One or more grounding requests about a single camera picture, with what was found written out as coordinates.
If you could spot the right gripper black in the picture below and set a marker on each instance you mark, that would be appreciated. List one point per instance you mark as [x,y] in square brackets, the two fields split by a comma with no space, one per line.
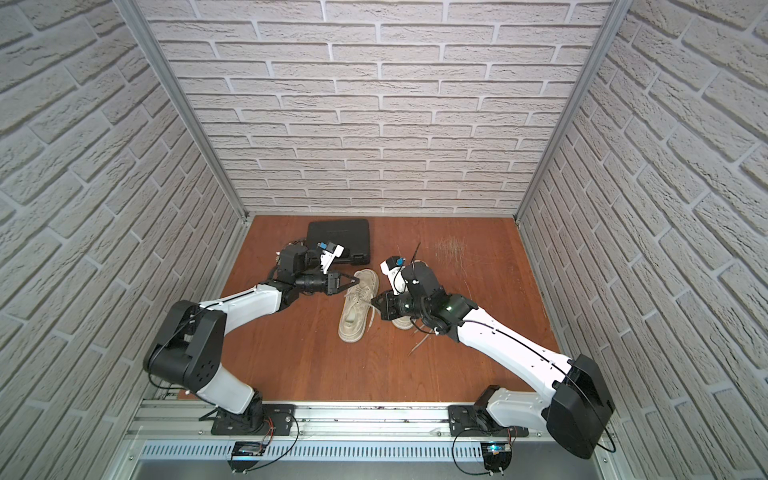
[387,309]

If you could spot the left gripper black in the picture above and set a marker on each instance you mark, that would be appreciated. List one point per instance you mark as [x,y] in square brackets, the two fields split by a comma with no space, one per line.
[333,282]

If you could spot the beige sneaker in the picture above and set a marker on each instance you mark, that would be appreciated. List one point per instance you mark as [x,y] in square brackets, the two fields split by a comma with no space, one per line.
[404,323]
[358,310]

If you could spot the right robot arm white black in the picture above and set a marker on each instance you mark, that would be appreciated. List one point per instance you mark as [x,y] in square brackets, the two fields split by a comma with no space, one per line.
[572,403]

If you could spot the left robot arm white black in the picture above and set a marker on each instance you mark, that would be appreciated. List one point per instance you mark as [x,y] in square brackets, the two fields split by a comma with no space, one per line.
[188,346]

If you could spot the black plastic tool case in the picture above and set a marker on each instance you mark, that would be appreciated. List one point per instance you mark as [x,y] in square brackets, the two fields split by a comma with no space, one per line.
[352,234]

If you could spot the right controller board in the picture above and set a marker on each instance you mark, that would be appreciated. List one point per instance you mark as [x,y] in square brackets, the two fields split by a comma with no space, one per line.
[496,457]

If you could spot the controller board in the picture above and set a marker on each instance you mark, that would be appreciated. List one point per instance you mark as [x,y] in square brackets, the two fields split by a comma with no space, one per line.
[496,457]
[246,456]

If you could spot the left controller board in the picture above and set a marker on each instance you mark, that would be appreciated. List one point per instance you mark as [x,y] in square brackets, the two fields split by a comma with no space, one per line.
[246,456]

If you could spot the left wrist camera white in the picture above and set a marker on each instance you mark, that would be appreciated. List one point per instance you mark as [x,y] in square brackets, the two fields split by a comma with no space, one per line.
[329,252]

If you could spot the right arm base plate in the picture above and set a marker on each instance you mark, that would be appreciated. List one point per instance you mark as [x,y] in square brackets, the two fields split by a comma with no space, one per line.
[468,419]

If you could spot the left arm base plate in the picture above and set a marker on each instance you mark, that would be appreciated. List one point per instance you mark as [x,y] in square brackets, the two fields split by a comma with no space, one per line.
[257,420]

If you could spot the aluminium front rail frame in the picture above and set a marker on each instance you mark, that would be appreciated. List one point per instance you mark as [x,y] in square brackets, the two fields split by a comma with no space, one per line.
[171,439]

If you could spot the left corner aluminium post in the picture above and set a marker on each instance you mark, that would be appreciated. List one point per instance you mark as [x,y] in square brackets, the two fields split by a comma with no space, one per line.
[141,30]

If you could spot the corner aluminium post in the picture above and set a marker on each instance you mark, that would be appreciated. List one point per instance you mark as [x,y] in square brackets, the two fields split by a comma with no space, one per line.
[141,30]
[614,18]

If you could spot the right corner aluminium post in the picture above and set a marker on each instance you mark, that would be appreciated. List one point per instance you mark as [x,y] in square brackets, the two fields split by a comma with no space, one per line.
[614,18]

